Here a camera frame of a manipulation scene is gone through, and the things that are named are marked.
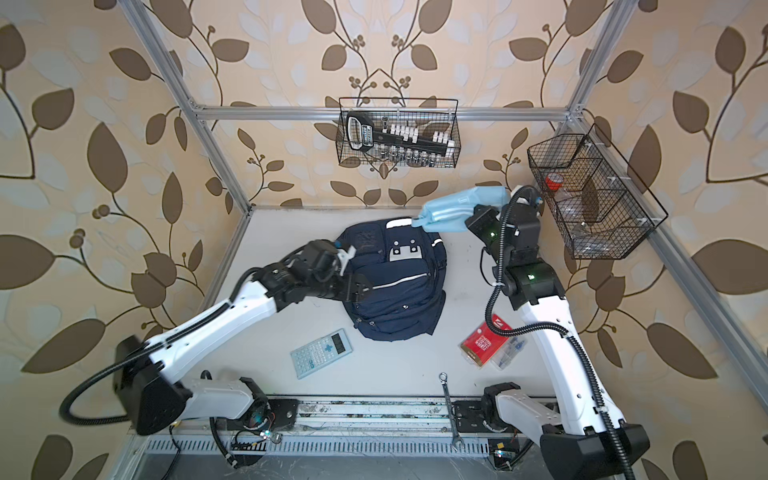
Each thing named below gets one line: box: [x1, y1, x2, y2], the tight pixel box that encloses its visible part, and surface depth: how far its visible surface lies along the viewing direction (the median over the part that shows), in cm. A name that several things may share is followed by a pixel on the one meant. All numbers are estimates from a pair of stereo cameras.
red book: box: [458, 314, 512, 367], surface depth 88 cm
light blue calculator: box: [290, 328, 354, 380], surface depth 85 cm
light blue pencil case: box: [412, 185, 511, 231], surface depth 71 cm
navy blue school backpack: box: [336, 218, 447, 341], surface depth 90 cm
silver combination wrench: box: [438, 372, 464, 452], surface depth 77 cm
